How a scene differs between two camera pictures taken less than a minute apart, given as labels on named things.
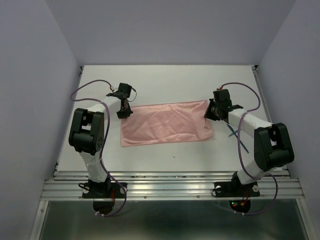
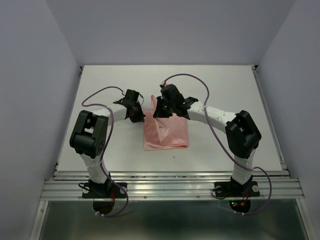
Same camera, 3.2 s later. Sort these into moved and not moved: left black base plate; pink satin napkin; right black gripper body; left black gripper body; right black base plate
Moved: left black gripper body; pink satin napkin; right black gripper body
Not moved: left black base plate; right black base plate
